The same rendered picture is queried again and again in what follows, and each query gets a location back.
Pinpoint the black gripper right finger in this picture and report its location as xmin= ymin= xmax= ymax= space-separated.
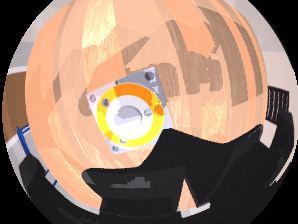
xmin=168 ymin=124 xmax=263 ymax=209

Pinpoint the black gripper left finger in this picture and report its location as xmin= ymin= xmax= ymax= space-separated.
xmin=81 ymin=129 xmax=186 ymax=212

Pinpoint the yellow and orange round plate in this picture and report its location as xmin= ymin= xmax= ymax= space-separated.
xmin=96 ymin=83 xmax=164 ymax=147

